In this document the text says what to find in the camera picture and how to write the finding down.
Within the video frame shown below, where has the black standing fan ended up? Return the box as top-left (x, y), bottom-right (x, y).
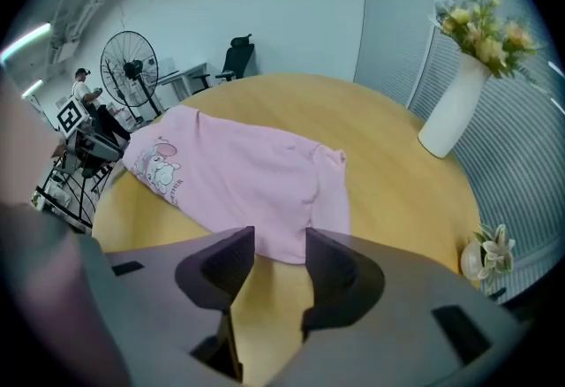
top-left (100, 30), bottom-right (162, 121)

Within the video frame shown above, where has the black low-back office chair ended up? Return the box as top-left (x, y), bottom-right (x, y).
top-left (34, 155), bottom-right (116, 231)

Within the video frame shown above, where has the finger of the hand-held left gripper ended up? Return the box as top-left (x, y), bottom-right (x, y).
top-left (90, 135), bottom-right (125, 161)

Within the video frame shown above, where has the ceiling tube light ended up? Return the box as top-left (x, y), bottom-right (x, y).
top-left (0, 21), bottom-right (53, 63)
top-left (20, 79), bottom-right (45, 100)

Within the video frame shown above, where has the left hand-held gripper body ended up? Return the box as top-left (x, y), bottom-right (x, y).
top-left (56, 96), bottom-right (96, 169)

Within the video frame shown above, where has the person's right hand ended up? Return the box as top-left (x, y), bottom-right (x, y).
top-left (0, 71), bottom-right (129, 377)

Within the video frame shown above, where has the small pale flower ornament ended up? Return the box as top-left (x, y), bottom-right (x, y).
top-left (460, 224), bottom-right (516, 281)

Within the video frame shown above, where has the small white desk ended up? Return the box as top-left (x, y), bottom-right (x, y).
top-left (156, 62), bottom-right (208, 102)

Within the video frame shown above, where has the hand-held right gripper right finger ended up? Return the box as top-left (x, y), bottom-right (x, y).
top-left (282, 228), bottom-right (526, 387)

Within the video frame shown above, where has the pink long-sleeve shirt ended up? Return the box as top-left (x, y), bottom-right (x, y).
top-left (122, 105), bottom-right (353, 266)

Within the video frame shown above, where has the white vase with yellow flowers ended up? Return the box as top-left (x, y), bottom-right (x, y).
top-left (418, 0), bottom-right (542, 159)

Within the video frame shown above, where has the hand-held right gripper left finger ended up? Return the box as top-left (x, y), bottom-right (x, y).
top-left (104, 225), bottom-right (256, 387)

